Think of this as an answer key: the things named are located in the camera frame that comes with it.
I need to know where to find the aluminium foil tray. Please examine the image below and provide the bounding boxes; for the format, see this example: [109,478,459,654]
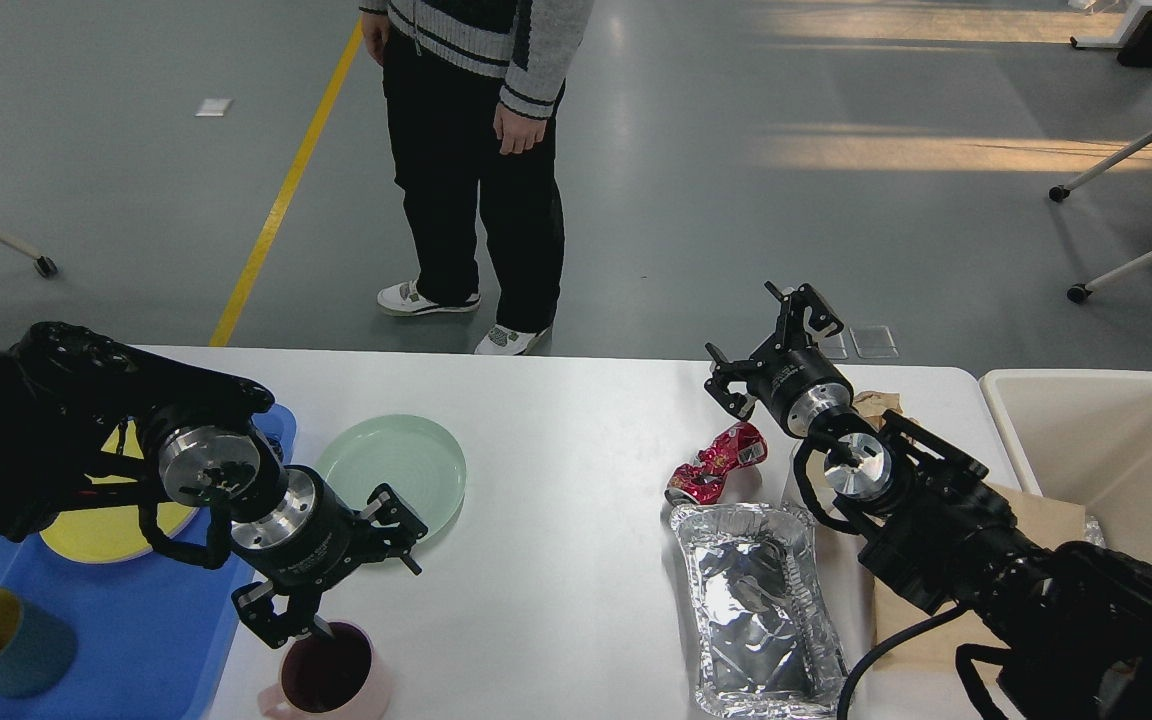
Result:
[669,503,849,719]

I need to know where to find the person in grey sweater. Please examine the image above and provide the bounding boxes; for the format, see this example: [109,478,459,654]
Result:
[358,1,593,356]

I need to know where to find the blue plastic tray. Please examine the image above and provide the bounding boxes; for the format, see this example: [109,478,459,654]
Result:
[0,403,297,720]

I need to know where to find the green plate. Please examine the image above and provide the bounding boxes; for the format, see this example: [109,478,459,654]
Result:
[314,414,467,544]

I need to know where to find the crushed red can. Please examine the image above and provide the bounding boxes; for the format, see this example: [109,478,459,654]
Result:
[664,420,768,507]

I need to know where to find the beige plastic bin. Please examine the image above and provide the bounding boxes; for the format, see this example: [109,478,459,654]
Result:
[980,369,1152,564]

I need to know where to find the yellow plate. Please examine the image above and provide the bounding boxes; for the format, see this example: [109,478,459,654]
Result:
[40,420,198,564]

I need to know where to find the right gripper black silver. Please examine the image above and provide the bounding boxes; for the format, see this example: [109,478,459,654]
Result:
[704,281,855,440]

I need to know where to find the crumpled brown paper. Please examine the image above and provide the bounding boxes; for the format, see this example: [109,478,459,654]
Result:
[852,389,904,432]

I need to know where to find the teal yellow cup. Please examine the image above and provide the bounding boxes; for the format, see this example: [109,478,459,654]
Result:
[0,588,78,700]

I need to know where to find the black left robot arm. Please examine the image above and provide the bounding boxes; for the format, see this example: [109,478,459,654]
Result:
[0,323,429,647]

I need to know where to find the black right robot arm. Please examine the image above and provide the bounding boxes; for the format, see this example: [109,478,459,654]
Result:
[705,283,1152,719]

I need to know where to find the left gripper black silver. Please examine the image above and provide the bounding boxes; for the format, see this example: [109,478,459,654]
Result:
[230,467,429,650]

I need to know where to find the pink mug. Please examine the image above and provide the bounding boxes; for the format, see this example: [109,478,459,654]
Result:
[257,621,394,719]

